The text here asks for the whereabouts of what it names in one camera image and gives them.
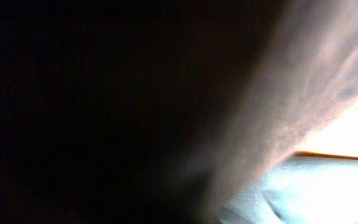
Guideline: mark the blue polo shirt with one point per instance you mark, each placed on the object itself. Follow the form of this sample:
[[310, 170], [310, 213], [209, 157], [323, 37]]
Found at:
[[301, 190]]

